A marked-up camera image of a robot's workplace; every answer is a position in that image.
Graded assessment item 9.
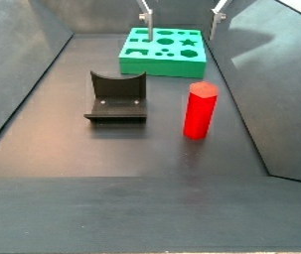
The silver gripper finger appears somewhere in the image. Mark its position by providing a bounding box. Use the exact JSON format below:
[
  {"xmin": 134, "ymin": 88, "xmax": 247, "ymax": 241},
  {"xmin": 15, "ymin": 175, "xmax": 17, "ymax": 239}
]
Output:
[
  {"xmin": 137, "ymin": 0, "xmax": 153, "ymax": 41},
  {"xmin": 209, "ymin": 0, "xmax": 232, "ymax": 41}
]

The red hexagonal prism block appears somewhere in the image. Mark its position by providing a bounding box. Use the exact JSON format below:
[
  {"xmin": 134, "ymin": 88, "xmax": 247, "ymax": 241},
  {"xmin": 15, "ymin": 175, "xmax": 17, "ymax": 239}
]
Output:
[{"xmin": 184, "ymin": 81, "xmax": 219, "ymax": 140}]

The green shape sorting board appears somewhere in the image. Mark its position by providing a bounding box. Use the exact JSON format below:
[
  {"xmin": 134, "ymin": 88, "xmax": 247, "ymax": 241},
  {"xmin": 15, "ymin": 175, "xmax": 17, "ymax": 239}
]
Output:
[{"xmin": 118, "ymin": 28, "xmax": 208, "ymax": 78}]

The black curved holder bracket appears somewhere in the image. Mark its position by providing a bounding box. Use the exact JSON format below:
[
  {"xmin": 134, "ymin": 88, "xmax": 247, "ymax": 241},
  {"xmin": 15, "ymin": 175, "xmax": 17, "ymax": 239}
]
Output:
[{"xmin": 83, "ymin": 71, "xmax": 148, "ymax": 121}]

